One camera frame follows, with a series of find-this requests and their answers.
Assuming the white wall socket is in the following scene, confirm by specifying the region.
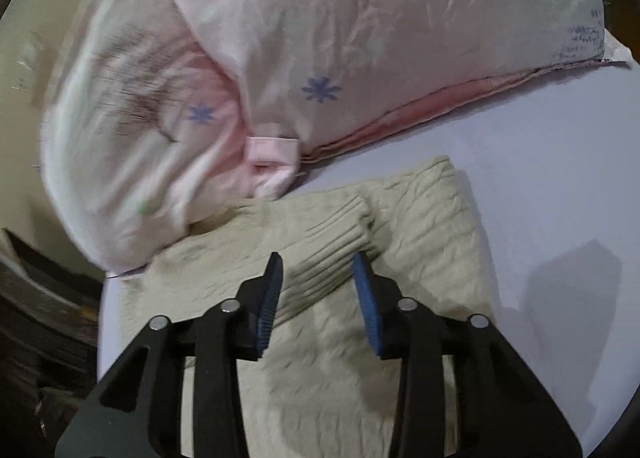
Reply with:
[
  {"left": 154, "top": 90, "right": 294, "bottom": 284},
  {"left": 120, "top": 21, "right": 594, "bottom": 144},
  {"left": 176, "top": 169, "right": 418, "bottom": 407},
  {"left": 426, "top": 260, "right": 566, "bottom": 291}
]
[{"left": 13, "top": 33, "right": 46, "bottom": 90}]

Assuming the pink floral pillow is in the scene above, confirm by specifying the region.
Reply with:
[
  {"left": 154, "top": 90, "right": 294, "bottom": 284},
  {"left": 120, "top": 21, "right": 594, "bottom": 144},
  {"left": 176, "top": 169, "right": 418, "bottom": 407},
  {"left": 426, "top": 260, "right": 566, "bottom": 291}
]
[
  {"left": 41, "top": 0, "right": 299, "bottom": 274},
  {"left": 175, "top": 0, "right": 631, "bottom": 159}
]

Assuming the beige knit sweater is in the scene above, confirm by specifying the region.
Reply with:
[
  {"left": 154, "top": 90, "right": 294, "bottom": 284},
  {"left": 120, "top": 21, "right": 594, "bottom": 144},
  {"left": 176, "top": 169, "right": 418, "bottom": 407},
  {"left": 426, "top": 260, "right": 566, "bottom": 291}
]
[{"left": 118, "top": 156, "right": 492, "bottom": 457}]

